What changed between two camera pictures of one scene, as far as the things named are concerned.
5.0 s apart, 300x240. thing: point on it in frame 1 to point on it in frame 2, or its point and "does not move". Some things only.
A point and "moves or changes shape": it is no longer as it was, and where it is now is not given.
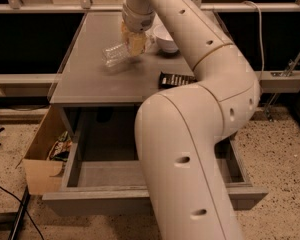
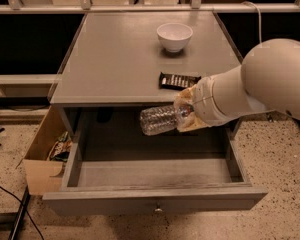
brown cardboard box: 43,176 does not move
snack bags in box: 61,148 does not move
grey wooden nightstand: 86,82 does not move
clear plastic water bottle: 115,55 moves or changes shape
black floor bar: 19,217 does not move
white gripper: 137,21 to 202,101
